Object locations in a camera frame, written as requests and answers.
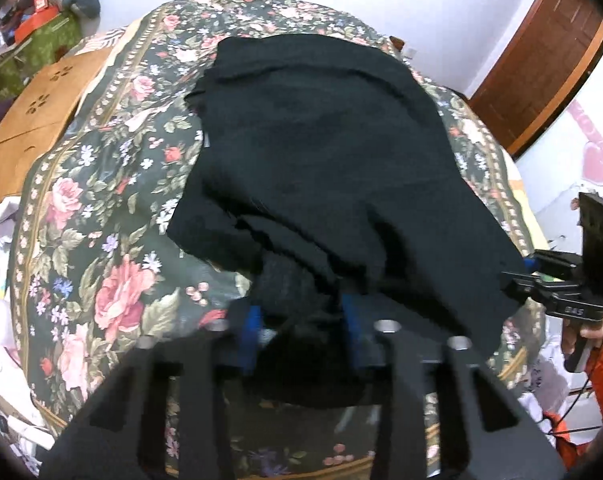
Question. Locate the pink heart sticker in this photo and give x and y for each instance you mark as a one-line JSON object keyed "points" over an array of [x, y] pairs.
{"points": [[599, 160]]}

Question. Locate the green patterned bag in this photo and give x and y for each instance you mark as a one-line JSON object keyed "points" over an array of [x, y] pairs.
{"points": [[43, 45]]}

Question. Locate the wooden bed frame corner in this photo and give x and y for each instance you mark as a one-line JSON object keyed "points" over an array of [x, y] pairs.
{"points": [[397, 44]]}

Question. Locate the black elephant print t-shirt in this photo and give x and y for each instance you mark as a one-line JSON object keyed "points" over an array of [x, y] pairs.
{"points": [[331, 160]]}

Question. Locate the red packet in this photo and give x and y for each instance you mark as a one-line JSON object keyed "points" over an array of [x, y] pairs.
{"points": [[42, 0]]}

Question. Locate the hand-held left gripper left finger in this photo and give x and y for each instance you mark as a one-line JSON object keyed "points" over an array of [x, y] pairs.
{"points": [[249, 330]]}

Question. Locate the brown wooden door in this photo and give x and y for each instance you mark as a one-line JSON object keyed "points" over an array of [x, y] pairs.
{"points": [[536, 60]]}

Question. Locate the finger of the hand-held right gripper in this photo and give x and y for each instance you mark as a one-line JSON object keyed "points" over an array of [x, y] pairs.
{"points": [[524, 285], [551, 261]]}

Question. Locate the floral blanket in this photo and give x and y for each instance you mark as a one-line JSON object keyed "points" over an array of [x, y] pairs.
{"points": [[106, 220]]}

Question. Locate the white wardrobe panel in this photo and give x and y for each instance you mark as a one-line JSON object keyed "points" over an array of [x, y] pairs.
{"points": [[556, 170]]}

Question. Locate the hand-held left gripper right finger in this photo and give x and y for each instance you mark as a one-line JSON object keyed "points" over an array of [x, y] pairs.
{"points": [[355, 342]]}

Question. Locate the person's right hand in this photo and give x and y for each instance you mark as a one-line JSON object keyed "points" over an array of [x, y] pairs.
{"points": [[595, 333]]}

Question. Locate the orange box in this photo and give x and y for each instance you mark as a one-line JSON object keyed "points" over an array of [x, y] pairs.
{"points": [[36, 22]]}

